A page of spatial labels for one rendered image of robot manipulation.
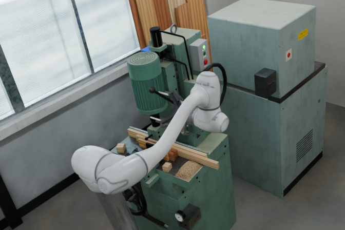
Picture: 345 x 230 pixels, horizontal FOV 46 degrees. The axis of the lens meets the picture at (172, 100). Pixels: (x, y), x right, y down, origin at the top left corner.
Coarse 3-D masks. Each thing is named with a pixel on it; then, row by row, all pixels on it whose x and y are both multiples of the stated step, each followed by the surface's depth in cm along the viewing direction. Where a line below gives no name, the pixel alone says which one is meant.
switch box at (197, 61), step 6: (198, 42) 228; (204, 42) 228; (192, 48) 226; (198, 48) 224; (192, 54) 229; (198, 54) 226; (192, 60) 231; (198, 60) 228; (204, 60) 231; (192, 66) 233; (198, 66) 230
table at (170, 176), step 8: (128, 136) 261; (128, 144) 253; (136, 144) 252; (112, 152) 249; (120, 152) 247; (128, 152) 246; (176, 160) 233; (184, 160) 232; (160, 168) 229; (176, 168) 226; (200, 168) 224; (208, 168) 231; (152, 176) 228; (160, 176) 230; (168, 176) 225; (176, 176) 221; (192, 176) 219; (200, 176) 225; (144, 184) 226; (152, 184) 227; (184, 184) 219; (192, 184) 219
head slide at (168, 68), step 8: (168, 64) 223; (168, 72) 224; (168, 80) 225; (176, 80) 231; (168, 88) 227; (176, 88) 232; (168, 96) 230; (168, 104) 234; (160, 112) 242; (168, 112) 237
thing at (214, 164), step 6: (138, 138) 253; (144, 138) 250; (180, 150) 233; (180, 156) 235; (186, 156) 232; (192, 156) 228; (198, 156) 227; (198, 162) 228; (204, 162) 224; (210, 162) 221; (216, 162) 220; (216, 168) 221
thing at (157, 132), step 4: (148, 128) 235; (152, 128) 234; (156, 128) 233; (160, 128) 234; (164, 128) 237; (148, 132) 236; (152, 132) 233; (156, 132) 232; (160, 132) 235; (152, 136) 235; (156, 136) 233; (160, 136) 236; (156, 140) 235
